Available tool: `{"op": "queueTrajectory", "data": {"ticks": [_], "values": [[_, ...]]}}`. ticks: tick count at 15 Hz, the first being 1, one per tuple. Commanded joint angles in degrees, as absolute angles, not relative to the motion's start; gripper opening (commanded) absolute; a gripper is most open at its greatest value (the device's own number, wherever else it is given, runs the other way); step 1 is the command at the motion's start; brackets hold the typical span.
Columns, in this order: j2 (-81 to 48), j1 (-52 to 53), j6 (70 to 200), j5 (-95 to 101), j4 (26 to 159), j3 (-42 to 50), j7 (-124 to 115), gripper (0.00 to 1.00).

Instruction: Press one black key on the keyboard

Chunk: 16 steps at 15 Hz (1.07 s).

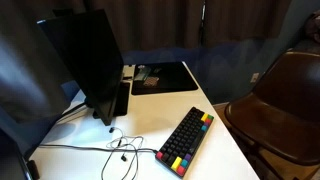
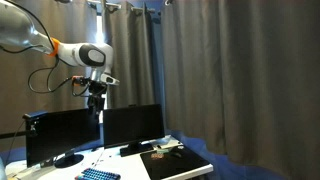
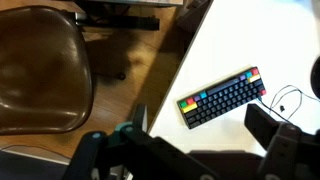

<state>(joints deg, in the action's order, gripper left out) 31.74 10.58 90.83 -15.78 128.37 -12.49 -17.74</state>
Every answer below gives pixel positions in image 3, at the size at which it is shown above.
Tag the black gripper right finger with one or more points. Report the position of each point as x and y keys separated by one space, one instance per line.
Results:
x=263 y=125

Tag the black chair base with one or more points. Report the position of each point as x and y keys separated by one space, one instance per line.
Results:
x=116 y=22

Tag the small black clip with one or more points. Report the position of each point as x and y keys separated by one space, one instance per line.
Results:
x=282 y=108

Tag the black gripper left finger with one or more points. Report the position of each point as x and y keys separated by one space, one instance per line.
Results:
x=156 y=156

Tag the dark floor mat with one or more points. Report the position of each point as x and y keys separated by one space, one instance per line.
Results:
x=30 y=165

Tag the blue patterned object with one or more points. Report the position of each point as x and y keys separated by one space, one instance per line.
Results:
x=221 y=96

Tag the grey desk leg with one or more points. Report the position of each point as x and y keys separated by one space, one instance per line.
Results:
x=140 y=116

